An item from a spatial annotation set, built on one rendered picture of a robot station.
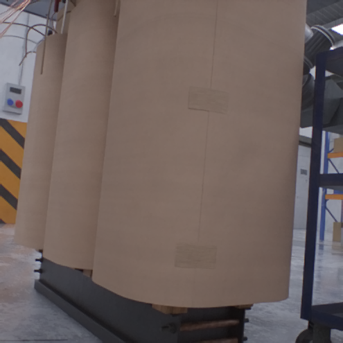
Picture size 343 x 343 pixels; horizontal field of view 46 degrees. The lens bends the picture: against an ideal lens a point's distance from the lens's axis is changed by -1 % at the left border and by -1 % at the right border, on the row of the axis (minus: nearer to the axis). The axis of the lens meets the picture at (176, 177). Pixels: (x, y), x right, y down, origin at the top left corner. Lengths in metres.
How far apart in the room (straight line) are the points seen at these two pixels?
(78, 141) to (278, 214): 0.64
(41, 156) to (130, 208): 0.85
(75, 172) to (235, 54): 0.61
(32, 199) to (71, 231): 0.46
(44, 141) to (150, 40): 0.85
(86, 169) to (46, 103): 0.54
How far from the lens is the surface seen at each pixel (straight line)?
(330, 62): 1.32
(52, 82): 1.74
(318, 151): 1.24
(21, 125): 6.39
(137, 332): 1.15
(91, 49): 1.35
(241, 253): 0.92
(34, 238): 1.68
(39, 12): 2.35
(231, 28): 0.96
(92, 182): 1.24
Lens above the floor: 0.40
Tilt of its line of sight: 5 degrees up
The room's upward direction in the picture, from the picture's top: 5 degrees clockwise
